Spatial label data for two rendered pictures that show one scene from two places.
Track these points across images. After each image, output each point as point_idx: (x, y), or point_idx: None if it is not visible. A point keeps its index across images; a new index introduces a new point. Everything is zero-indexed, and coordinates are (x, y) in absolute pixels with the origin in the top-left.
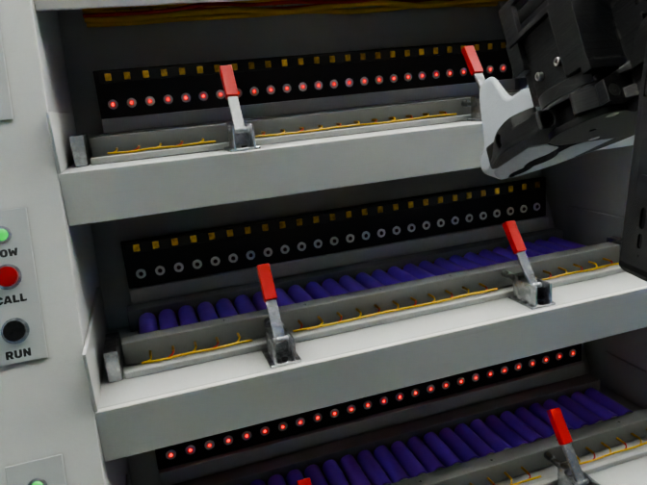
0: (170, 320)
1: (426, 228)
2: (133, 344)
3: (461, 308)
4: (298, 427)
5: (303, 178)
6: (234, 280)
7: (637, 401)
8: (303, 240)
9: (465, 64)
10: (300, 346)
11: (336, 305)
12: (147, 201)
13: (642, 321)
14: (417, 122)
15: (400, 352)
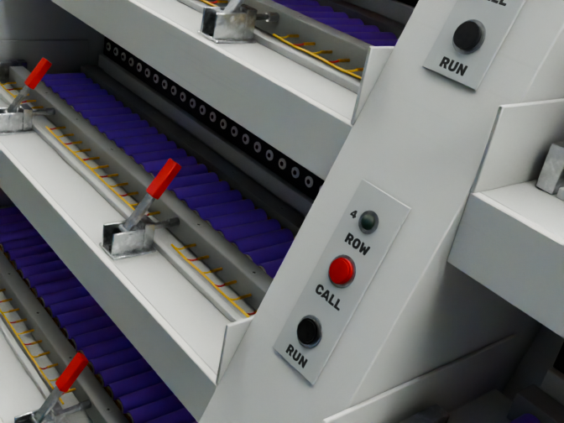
0: (61, 80)
1: (268, 158)
2: (12, 71)
3: (111, 208)
4: None
5: (75, 3)
6: (140, 91)
7: None
8: (185, 91)
9: None
10: (28, 136)
11: (81, 134)
12: None
13: (163, 373)
14: (201, 8)
15: (22, 180)
